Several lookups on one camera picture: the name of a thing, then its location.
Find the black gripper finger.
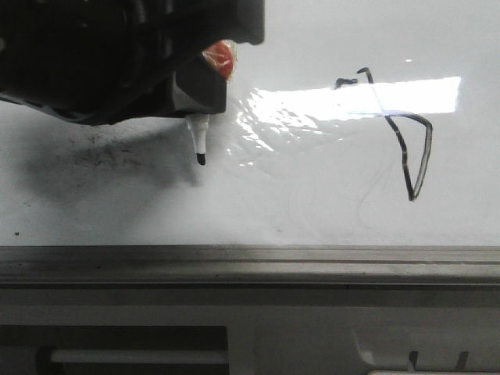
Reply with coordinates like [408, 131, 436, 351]
[202, 0, 265, 45]

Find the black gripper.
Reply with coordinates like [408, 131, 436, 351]
[0, 0, 243, 127]

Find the white black whiteboard marker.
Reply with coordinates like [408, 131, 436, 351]
[186, 113, 210, 166]

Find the red magnet taped to marker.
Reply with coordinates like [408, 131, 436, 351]
[202, 40, 237, 81]

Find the grey whiteboard tray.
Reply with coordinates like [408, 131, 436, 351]
[1, 245, 499, 374]

